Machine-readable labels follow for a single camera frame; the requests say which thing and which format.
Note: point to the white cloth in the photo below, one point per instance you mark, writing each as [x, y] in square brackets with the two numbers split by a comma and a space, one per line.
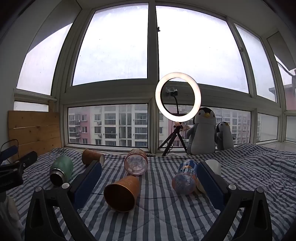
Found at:
[9, 213]

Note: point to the black tripod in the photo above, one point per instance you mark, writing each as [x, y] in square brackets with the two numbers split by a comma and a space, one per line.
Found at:
[177, 131]

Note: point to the small brown paper cup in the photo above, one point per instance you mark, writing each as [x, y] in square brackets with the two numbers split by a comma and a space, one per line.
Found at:
[91, 157]

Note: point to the blue label plastic bottle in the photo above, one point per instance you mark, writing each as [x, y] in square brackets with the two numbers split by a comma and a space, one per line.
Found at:
[185, 178]

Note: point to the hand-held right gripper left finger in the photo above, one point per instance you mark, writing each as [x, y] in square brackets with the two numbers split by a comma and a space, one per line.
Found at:
[87, 184]

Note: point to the green thermos bottle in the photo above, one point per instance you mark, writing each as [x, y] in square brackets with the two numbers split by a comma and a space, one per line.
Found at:
[62, 165]

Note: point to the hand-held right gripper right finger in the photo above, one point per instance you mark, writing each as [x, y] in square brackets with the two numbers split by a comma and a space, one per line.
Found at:
[211, 185]

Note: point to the white framed window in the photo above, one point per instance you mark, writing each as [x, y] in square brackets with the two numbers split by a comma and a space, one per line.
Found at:
[152, 46]

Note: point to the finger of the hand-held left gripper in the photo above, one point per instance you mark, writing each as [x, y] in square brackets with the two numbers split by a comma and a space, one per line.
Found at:
[9, 153]
[25, 161]

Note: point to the blue striped blanket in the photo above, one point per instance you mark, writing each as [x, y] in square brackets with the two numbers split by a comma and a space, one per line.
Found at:
[157, 220]

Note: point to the pink clear plastic bottle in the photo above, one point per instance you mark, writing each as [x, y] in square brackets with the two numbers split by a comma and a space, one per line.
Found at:
[136, 163]

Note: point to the wooden board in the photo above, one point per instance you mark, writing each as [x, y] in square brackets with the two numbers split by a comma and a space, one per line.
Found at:
[32, 129]

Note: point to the white cup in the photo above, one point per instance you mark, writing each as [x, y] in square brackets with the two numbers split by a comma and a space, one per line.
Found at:
[214, 165]

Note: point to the large grey penguin plush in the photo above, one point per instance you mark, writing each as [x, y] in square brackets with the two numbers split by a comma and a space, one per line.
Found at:
[201, 136]

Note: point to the black gooseneck phone holder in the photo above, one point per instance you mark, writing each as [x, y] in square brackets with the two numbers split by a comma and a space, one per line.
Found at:
[172, 93]

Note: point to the small grey penguin plush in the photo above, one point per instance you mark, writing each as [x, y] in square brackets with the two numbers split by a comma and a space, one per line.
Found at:
[225, 139]

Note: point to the large brown paper cup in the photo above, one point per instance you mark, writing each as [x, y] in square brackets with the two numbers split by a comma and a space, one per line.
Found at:
[120, 197]

